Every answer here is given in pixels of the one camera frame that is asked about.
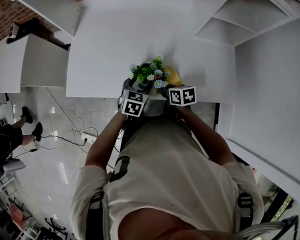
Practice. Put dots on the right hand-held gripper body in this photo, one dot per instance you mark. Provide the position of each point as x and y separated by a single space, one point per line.
182 96

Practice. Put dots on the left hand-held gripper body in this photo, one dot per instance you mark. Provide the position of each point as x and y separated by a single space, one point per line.
133 106

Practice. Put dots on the artificial flower bouquet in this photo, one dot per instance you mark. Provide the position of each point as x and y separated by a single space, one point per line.
146 72

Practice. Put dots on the person's left forearm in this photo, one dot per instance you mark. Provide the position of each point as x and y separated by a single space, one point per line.
103 141

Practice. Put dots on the person's right forearm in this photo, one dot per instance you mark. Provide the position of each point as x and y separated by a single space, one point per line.
207 136

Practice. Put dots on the white power strip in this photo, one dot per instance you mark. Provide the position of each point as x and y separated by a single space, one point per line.
88 137

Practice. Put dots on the person's beige shirt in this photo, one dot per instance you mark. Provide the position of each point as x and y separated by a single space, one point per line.
170 164

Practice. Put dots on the tall white wardrobe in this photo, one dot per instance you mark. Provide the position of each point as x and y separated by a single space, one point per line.
270 96

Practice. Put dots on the white shelf hutch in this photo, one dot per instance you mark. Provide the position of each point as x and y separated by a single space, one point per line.
240 21

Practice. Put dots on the black and white device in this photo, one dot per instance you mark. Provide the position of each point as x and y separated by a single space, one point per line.
25 31

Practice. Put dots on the white side cabinet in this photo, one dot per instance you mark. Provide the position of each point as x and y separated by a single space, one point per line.
7 64

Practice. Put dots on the grey office chair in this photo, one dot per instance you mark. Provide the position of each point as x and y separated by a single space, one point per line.
13 165

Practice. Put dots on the dark framed window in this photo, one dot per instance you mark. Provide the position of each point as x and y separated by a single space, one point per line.
277 201

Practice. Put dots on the grey headset frame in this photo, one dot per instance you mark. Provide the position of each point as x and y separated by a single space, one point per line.
265 227

